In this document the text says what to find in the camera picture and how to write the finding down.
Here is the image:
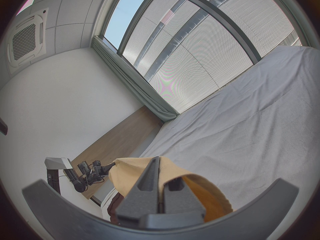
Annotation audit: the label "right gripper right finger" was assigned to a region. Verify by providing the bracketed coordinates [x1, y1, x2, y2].
[159, 177, 207, 222]

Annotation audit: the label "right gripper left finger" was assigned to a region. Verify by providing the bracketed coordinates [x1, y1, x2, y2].
[116, 156, 161, 227]

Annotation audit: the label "tan trousers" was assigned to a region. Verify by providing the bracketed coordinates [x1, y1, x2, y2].
[109, 156, 234, 223]

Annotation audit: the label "bed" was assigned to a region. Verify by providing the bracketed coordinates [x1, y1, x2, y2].
[62, 45, 320, 224]

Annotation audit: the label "dark brown garment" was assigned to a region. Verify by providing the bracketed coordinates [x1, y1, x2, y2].
[107, 193, 126, 224]

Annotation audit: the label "grey-green curtain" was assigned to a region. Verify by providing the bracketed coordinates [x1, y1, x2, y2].
[91, 35, 180, 122]

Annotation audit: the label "white ceiling air conditioner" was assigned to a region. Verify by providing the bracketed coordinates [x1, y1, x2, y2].
[6, 8, 49, 68]

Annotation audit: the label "window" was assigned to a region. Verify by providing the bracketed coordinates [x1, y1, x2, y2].
[94, 0, 304, 111]

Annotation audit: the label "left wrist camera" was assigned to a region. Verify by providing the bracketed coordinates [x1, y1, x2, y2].
[77, 161, 91, 175]

